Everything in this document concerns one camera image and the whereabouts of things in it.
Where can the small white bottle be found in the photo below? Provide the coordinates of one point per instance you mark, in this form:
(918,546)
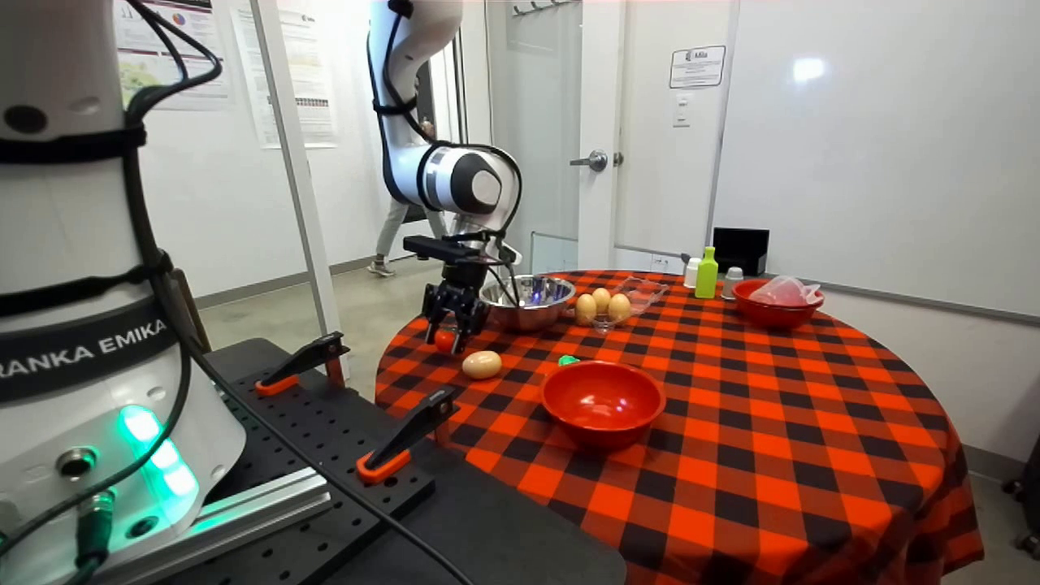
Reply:
(692,275)

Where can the person in light trousers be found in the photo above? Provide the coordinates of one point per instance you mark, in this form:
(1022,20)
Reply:
(393,233)

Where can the wall coat hook rack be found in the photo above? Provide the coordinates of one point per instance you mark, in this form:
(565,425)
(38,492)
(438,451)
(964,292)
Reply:
(541,5)

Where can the aluminium rail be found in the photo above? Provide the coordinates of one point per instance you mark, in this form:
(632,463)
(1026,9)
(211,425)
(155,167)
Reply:
(249,508)

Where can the brown egg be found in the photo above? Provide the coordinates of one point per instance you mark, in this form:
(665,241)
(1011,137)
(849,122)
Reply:
(483,366)

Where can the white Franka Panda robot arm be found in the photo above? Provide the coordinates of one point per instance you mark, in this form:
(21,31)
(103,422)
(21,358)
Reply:
(68,216)

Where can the beige egg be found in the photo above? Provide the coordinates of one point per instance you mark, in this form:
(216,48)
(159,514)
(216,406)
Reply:
(599,298)
(586,309)
(618,309)

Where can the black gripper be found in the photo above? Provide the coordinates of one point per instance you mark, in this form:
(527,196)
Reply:
(458,280)

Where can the white wall poster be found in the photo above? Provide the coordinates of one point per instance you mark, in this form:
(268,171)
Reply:
(315,76)

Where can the wall poster with pictures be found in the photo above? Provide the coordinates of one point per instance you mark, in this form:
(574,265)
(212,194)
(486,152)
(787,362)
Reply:
(163,49)

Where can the small white door notice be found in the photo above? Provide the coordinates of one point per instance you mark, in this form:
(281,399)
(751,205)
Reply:
(681,111)

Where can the white metal pole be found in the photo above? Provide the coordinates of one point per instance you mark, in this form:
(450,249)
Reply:
(298,163)

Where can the small green object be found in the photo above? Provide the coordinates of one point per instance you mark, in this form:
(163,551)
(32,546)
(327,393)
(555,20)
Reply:
(568,358)

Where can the red bowl with plastic bag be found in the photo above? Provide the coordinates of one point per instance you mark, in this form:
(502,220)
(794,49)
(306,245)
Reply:
(776,314)

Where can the green bottle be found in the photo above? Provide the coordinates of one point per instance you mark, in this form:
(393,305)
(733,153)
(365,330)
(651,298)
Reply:
(707,276)

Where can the large whiteboard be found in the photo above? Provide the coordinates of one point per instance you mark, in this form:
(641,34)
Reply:
(888,142)

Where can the stainless steel bowl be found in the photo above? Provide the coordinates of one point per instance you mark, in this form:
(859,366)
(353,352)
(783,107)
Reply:
(534,318)

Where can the red black plaid tablecloth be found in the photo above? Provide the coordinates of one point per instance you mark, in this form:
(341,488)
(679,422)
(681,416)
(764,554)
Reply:
(760,457)

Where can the white door sign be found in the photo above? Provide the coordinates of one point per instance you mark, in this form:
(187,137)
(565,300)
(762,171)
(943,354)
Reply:
(696,65)

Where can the small white jar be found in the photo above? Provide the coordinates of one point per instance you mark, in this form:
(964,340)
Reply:
(733,280)

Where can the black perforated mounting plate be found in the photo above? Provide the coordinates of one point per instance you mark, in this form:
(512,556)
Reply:
(327,444)

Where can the black floor equipment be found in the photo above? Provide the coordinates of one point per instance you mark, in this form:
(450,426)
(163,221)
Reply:
(1030,488)

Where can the clear plastic bag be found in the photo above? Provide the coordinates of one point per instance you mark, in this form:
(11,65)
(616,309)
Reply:
(783,292)

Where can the black orange spring clamp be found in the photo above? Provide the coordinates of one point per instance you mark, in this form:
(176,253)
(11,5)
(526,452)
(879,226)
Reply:
(408,435)
(305,362)

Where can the clear plastic egg carton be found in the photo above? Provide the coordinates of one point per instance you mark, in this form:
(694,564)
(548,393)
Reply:
(645,293)

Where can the white door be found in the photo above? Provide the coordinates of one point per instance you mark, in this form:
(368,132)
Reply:
(651,183)

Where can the empty red bowl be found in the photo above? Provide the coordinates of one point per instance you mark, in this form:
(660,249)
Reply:
(602,412)

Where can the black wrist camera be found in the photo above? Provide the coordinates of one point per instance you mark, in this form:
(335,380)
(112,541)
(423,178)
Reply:
(445,249)

